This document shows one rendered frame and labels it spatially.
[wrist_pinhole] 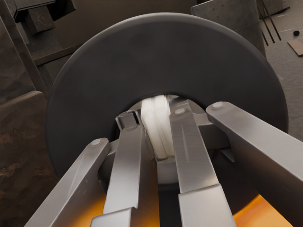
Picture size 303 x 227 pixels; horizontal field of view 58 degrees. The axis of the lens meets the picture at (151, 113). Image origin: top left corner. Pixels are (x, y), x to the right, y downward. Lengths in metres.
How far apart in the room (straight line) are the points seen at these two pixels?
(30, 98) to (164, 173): 0.26
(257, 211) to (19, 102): 0.33
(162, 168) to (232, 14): 2.38
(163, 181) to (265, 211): 0.07
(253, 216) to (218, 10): 2.39
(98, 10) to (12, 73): 6.63
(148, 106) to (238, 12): 2.43
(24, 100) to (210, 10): 2.26
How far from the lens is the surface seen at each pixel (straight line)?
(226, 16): 2.55
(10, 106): 0.41
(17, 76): 0.47
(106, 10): 7.15
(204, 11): 2.59
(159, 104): 0.15
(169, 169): 0.21
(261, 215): 0.21
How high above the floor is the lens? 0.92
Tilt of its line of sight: 19 degrees down
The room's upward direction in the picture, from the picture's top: 19 degrees counter-clockwise
